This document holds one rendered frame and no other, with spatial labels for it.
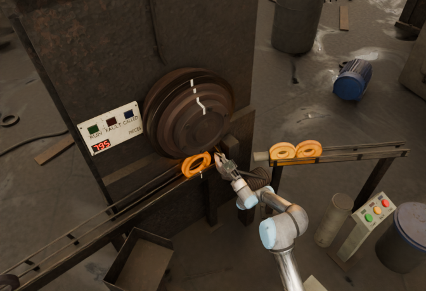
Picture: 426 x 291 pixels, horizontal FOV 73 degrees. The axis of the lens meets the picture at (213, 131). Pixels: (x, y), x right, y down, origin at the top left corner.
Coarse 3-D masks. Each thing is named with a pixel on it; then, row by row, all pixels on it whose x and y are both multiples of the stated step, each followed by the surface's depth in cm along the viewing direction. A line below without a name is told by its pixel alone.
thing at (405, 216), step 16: (400, 208) 177; (416, 208) 176; (400, 224) 169; (416, 224) 169; (384, 240) 189; (400, 240) 174; (416, 240) 162; (384, 256) 191; (400, 256) 179; (416, 256) 171; (400, 272) 189
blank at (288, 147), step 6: (276, 144) 171; (282, 144) 169; (288, 144) 170; (270, 150) 174; (276, 150) 171; (282, 150) 171; (288, 150) 171; (294, 150) 171; (276, 156) 175; (282, 156) 177; (288, 156) 175; (294, 156) 175
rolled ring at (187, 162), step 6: (192, 156) 157; (198, 156) 159; (204, 156) 162; (186, 162) 157; (192, 162) 159; (204, 162) 169; (186, 168) 158; (198, 168) 170; (204, 168) 169; (186, 174) 162; (192, 174) 165
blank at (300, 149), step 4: (308, 140) 169; (312, 140) 169; (300, 144) 170; (304, 144) 168; (308, 144) 167; (312, 144) 167; (316, 144) 167; (320, 144) 171; (296, 148) 172; (300, 148) 170; (304, 148) 170; (308, 148) 170; (312, 148) 169; (316, 148) 169; (320, 148) 169; (296, 152) 172; (300, 152) 172; (304, 152) 176; (308, 152) 176; (312, 152) 174; (316, 152) 172; (320, 152) 172; (300, 156) 174; (304, 156) 174; (308, 156) 174
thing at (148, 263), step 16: (128, 240) 139; (144, 240) 149; (160, 240) 141; (128, 256) 143; (144, 256) 144; (160, 256) 143; (112, 272) 132; (128, 272) 139; (144, 272) 139; (160, 272) 138; (112, 288) 130; (128, 288) 135; (144, 288) 134; (160, 288) 161; (176, 288) 187
